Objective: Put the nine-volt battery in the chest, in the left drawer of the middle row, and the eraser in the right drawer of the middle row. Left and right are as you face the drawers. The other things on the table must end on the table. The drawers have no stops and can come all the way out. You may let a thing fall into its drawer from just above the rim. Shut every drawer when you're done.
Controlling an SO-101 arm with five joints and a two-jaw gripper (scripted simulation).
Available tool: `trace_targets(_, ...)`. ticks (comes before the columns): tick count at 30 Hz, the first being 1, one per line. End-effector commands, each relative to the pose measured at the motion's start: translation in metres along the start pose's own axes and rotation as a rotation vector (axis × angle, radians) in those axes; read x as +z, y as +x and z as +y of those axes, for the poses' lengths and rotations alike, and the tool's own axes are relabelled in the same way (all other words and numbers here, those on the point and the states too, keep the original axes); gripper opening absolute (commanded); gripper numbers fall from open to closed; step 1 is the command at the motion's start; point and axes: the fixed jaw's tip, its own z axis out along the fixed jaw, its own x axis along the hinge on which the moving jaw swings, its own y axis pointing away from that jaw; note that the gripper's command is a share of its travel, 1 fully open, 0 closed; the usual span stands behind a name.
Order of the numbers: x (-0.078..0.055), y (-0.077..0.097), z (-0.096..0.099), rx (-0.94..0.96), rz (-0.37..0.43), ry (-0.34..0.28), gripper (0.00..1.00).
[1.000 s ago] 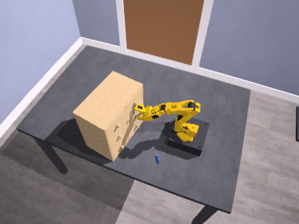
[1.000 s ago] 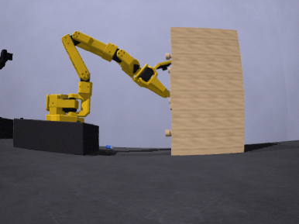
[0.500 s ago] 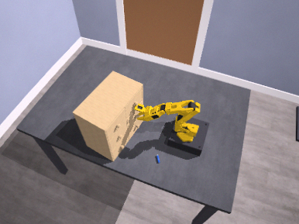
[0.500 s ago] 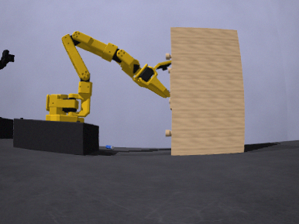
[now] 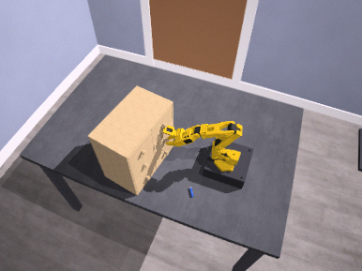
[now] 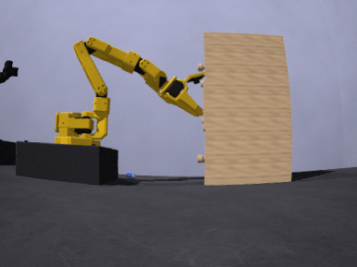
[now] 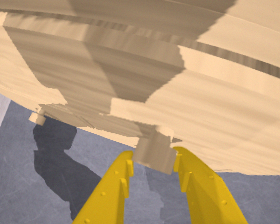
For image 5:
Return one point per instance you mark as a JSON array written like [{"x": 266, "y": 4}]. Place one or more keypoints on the wooden chest of drawers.
[{"x": 116, "y": 137}]

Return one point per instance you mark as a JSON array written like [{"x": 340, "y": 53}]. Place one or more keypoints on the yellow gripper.
[{"x": 174, "y": 134}]

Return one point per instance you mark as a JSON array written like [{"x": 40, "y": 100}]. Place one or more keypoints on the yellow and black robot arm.
[{"x": 193, "y": 133}]

